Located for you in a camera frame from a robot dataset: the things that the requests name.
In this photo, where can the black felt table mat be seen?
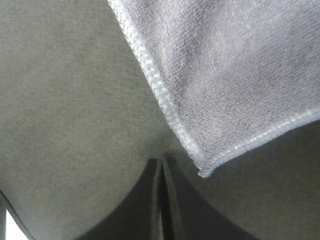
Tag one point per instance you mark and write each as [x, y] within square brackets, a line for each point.
[79, 121]

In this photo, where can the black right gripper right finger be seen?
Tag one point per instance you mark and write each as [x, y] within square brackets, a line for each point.
[186, 215]

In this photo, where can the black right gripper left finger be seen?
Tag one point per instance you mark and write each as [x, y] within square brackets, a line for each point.
[137, 217]

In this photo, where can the grey microfibre towel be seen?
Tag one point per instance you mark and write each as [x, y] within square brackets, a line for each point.
[228, 75]

